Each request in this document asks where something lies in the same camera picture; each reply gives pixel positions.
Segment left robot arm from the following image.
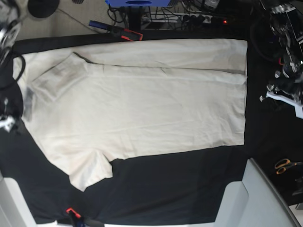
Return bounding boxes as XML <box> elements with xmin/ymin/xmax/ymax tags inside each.
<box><xmin>260</xmin><ymin>0</ymin><xmax>303</xmax><ymax>119</ymax></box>

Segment blue box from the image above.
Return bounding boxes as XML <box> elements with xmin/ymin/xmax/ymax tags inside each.
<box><xmin>105</xmin><ymin>0</ymin><xmax>175</xmax><ymax>7</ymax></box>

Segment black orange clamp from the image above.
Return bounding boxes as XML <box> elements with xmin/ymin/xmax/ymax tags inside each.
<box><xmin>66</xmin><ymin>208</ymin><xmax>105</xmax><ymax>227</ymax></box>
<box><xmin>89</xmin><ymin>20</ymin><xmax>143</xmax><ymax>41</ymax></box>

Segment black camera pole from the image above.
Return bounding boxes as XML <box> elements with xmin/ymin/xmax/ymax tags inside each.
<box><xmin>127</xmin><ymin>6</ymin><xmax>143</xmax><ymax>32</ymax></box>

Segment orange handled scissors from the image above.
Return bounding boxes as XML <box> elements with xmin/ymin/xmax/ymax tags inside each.
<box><xmin>275</xmin><ymin>158</ymin><xmax>303</xmax><ymax>175</ymax></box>

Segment black orange clamp top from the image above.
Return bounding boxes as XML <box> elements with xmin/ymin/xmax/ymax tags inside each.
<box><xmin>89</xmin><ymin>20</ymin><xmax>143</xmax><ymax>41</ymax></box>

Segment cream white T-shirt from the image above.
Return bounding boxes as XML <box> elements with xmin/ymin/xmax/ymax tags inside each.
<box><xmin>18</xmin><ymin>39</ymin><xmax>248</xmax><ymax>191</ymax></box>

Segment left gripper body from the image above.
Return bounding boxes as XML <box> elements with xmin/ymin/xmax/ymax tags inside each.
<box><xmin>259</xmin><ymin>75</ymin><xmax>303</xmax><ymax>118</ymax></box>

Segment black table cloth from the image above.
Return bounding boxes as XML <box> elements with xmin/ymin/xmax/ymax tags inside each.
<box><xmin>0</xmin><ymin>29</ymin><xmax>303</xmax><ymax>225</ymax></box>

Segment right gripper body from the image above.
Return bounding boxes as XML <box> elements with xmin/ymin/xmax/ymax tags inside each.
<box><xmin>0</xmin><ymin>99</ymin><xmax>21</xmax><ymax>133</ymax></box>

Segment grey white chair left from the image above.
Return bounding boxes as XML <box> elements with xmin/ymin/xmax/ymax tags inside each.
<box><xmin>0</xmin><ymin>176</ymin><xmax>58</xmax><ymax>227</ymax></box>

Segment white power strip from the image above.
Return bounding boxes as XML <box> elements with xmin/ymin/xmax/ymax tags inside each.
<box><xmin>141</xmin><ymin>12</ymin><xmax>213</xmax><ymax>24</ymax></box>

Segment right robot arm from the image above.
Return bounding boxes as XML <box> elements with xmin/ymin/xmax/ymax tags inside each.
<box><xmin>0</xmin><ymin>0</ymin><xmax>26</xmax><ymax>132</ymax></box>

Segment black round stand base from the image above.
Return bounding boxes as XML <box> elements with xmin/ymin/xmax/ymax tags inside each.
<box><xmin>27</xmin><ymin>0</ymin><xmax>60</xmax><ymax>18</ymax></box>

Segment black orange clamp bottom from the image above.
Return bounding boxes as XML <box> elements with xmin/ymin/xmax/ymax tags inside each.
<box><xmin>66</xmin><ymin>208</ymin><xmax>105</xmax><ymax>227</ymax></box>

